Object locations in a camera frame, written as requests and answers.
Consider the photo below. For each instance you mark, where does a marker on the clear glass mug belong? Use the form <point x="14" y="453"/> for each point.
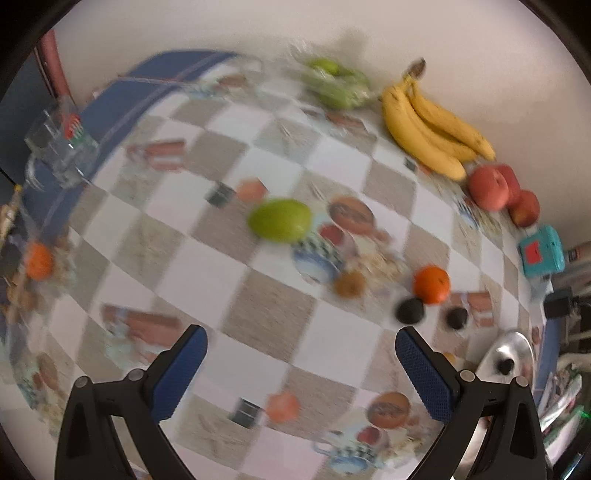
<point x="60" y="147"/>

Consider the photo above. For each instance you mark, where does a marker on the black power adapter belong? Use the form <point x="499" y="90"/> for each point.
<point x="558" y="304"/>

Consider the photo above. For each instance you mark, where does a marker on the yellow banana bunch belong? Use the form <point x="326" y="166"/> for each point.
<point x="415" y="134"/>

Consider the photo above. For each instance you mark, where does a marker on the red apple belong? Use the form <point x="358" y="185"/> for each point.
<point x="489" y="187"/>
<point x="526" y="208"/>
<point x="513" y="184"/>

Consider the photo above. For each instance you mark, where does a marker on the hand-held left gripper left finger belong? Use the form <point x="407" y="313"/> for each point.
<point x="178" y="378"/>

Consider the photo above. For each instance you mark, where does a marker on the teal plastic box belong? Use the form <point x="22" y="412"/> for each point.
<point x="540" y="251"/>

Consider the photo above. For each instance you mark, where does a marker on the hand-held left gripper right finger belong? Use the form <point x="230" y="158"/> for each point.
<point x="422" y="374"/>

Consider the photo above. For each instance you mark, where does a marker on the dark blue cabinet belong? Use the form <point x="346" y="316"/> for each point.
<point x="18" y="115"/>

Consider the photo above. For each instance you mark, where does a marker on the pink tube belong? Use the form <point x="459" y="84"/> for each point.
<point x="53" y="64"/>

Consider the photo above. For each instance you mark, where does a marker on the pile of green jujubes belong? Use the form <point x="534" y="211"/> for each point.
<point x="341" y="92"/>

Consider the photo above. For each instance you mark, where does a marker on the checkered printed tablecloth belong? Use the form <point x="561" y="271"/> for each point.
<point x="221" y="277"/>

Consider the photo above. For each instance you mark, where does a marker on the small brown kiwi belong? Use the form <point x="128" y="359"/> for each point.
<point x="349" y="283"/>

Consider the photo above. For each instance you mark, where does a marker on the clear plastic box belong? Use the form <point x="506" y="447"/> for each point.
<point x="14" y="286"/>

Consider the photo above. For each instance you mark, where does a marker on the dark plum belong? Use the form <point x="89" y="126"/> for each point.
<point x="409" y="310"/>
<point x="504" y="366"/>
<point x="456" y="317"/>

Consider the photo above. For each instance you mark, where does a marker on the clear plastic container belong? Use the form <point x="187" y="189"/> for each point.
<point x="300" y="55"/>

